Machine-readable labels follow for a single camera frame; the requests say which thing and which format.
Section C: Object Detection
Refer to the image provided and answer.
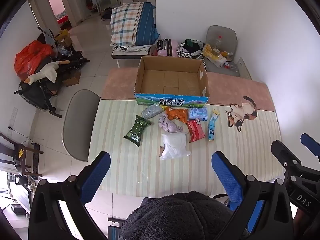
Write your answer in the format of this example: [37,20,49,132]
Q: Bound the white folding bed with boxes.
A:
[111,42,157,68]

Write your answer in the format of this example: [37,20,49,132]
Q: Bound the white panel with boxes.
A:
[236,57,252,80]

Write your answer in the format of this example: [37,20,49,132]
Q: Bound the white tissue box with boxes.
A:
[207,54,227,68]

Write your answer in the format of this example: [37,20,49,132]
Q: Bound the clear plastic bottle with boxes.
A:
[212,35,223,51]

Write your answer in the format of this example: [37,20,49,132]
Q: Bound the black folded stroller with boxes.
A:
[14,80,63,118]

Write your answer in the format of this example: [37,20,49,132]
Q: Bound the dark fleece clothing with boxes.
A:
[120,191,242,240]

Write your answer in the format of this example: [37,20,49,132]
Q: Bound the orange packet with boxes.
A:
[165,107,188,123]

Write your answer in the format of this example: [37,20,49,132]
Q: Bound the grey round-back chair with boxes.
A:
[62,89,101,162]

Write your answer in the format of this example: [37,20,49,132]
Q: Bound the grey cluttered chair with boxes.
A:
[203,25,241,77]

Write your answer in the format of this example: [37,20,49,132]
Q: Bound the yellow snack bag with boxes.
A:
[202,44,221,60]

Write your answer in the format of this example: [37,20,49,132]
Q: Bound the purple socks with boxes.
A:
[159,113,184,133]

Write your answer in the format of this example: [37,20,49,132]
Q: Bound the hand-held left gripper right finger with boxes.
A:
[211,151,294,240]

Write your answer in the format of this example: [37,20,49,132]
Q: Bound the small brown cardboard box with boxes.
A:
[62,69,82,87]

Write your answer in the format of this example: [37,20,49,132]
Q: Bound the green snack packet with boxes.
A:
[123,114,152,147]

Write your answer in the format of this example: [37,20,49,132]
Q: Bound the white goose plush toy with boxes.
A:
[24,60,72,84]

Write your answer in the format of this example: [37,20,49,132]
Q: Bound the light blue tall packet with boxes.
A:
[207,109,220,142]

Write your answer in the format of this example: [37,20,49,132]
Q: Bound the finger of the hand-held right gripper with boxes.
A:
[271,140,303,173]
[300,133,320,155]

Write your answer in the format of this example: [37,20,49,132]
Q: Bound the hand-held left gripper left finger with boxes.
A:
[28,151,112,240]

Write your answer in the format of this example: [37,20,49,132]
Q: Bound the dark wooden chair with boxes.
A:
[0,132,44,177]

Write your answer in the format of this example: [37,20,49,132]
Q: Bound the pink suitcase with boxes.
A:
[150,39,179,57]

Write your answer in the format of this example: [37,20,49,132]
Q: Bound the plaid folded quilt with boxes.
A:
[110,2,160,47]

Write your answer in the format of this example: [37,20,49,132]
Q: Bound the blue white tissue packet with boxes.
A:
[187,107,208,122]

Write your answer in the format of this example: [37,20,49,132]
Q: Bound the black white clothes pile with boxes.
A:
[176,39,206,60]

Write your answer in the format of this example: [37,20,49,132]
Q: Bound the red packet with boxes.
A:
[186,119,206,143]

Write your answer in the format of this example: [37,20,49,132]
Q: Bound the yellow silver scrubber sponge pack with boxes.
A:
[141,104,167,119]

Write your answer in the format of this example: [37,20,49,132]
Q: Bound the orange plastic bag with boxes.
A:
[14,41,54,80]

